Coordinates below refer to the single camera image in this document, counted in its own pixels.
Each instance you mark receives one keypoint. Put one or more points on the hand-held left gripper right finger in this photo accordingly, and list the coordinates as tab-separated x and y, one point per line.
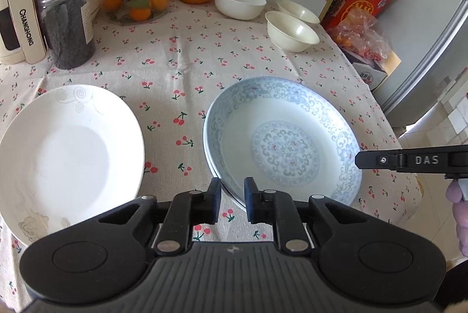
250	201

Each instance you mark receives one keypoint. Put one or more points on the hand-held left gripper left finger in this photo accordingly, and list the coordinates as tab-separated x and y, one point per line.
215	201

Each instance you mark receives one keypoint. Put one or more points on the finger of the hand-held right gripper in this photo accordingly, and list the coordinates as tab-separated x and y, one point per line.
380	160

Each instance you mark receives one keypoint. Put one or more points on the blue patterned plate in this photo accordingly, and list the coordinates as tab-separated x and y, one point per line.
285	141

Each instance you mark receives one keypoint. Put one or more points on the cream bowl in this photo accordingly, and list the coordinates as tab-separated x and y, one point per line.
298	8
292	31

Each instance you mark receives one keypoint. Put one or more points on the person's right hand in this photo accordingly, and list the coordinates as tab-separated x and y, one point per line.
461	214

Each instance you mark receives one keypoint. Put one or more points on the dark blue and white box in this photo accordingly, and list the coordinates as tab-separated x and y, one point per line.
373	73

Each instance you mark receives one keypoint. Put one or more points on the clear plastic snack bag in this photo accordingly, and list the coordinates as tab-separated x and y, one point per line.
360	33

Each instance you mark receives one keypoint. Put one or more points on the silver refrigerator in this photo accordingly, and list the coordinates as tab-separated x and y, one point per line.
424	24

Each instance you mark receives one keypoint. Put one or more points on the cherry print tablecloth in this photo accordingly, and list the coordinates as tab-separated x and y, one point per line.
172	57

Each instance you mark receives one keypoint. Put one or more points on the white plate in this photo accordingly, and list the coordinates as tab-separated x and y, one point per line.
69	159

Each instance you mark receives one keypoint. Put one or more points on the large white bowl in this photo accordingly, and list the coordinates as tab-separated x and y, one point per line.
239	0

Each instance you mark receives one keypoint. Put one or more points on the plastic jar of dark snacks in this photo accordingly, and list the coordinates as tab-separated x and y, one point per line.
69	28

